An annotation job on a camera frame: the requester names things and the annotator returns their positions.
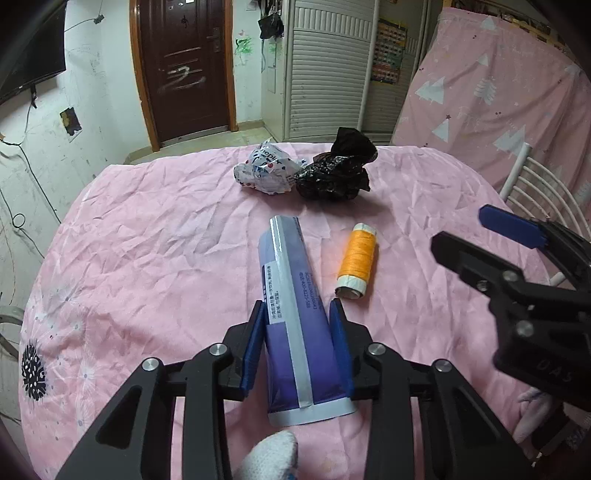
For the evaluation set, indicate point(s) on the pink tree print curtain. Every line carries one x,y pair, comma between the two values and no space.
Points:
498,92

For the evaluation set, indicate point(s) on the person's left hand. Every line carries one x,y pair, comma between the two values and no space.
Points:
268,457

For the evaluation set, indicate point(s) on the dark brown door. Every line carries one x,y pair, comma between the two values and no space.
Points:
184,69

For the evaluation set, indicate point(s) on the pink printed tablecloth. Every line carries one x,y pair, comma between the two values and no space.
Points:
161,258

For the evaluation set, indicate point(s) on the white louvred wardrobe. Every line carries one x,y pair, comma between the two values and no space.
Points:
323,69

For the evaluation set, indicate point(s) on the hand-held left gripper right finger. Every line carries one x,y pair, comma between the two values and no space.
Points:
341,341

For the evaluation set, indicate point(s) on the black flat television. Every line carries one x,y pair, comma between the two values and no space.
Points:
32,41

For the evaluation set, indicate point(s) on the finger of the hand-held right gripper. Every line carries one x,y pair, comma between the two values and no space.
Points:
466,261
508,224

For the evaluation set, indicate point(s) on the black hanging bag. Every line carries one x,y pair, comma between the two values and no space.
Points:
270,25

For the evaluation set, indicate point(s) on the crumpled black plastic bag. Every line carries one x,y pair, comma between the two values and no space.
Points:
332,180

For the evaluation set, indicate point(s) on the black yellow wall box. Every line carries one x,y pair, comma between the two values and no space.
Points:
70,121

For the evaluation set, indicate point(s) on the orange thread spool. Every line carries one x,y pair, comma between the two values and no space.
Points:
358,258

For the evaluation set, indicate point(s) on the crumpled white printed bag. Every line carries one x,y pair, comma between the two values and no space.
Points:
268,173

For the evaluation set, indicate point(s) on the white metal chair orange seat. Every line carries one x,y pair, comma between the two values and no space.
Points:
517,170

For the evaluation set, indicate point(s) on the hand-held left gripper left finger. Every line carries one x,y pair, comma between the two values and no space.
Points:
254,341

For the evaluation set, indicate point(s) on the colourful chart poster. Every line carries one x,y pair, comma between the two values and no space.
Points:
389,50

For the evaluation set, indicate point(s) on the grey curved frame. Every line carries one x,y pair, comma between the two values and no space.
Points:
9,318

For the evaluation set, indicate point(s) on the purple squeeze tube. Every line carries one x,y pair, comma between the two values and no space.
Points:
295,369

